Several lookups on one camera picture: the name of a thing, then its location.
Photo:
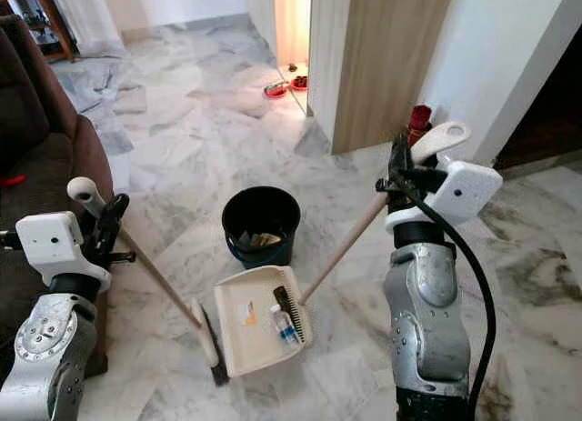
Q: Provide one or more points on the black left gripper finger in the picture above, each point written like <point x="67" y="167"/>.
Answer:
<point x="115" y="216"/>
<point x="96" y="219"/>

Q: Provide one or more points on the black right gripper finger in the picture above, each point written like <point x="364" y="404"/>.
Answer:
<point x="399" y="155"/>

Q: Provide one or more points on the red brown bottle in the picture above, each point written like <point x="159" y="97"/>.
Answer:
<point x="420" y="125"/>

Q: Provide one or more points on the dark brown sofa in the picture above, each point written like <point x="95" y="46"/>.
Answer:
<point x="45" y="157"/>

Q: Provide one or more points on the light wooden cabinet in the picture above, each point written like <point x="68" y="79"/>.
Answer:
<point x="382" y="66"/>

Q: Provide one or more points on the red pet bowl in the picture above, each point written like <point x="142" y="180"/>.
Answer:
<point x="299" y="83"/>
<point x="275" y="90"/>

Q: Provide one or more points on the black round bucket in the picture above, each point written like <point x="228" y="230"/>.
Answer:
<point x="261" y="216"/>

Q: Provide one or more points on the brown cardboard piece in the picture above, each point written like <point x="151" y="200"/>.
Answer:
<point x="262" y="240"/>

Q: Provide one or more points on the small clear water bottle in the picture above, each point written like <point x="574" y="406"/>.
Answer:
<point x="285" y="327"/>

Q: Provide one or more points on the white curtain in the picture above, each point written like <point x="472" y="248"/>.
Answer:
<point x="86" y="19"/>

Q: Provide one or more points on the brown wooden side table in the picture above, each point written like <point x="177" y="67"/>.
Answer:
<point x="45" y="16"/>

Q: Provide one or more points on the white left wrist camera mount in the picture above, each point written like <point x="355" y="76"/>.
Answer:
<point x="50" y="248"/>

